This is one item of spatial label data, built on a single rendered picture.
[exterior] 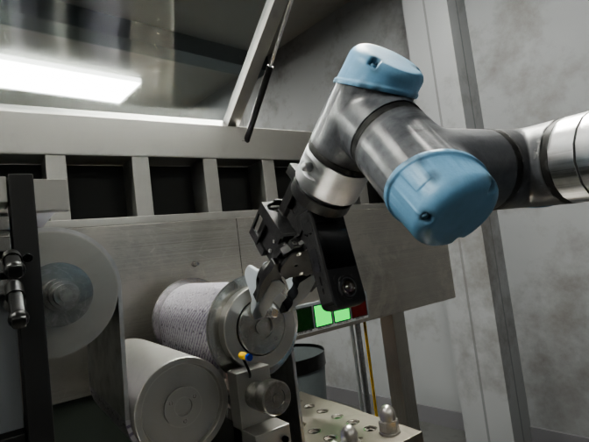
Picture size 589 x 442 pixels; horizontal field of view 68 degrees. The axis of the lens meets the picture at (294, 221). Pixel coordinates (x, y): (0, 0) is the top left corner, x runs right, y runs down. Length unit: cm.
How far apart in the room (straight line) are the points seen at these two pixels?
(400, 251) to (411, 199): 98
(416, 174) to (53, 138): 72
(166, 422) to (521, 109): 274
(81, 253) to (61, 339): 10
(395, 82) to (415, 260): 100
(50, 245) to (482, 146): 45
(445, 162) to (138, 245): 68
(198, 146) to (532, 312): 245
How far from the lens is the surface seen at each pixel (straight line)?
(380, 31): 371
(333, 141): 43
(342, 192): 45
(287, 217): 53
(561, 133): 42
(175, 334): 77
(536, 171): 43
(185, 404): 61
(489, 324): 289
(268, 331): 64
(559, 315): 300
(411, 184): 34
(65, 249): 56
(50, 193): 53
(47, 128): 93
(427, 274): 140
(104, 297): 57
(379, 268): 125
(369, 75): 40
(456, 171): 34
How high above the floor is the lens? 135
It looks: 4 degrees up
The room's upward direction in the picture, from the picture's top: 7 degrees counter-clockwise
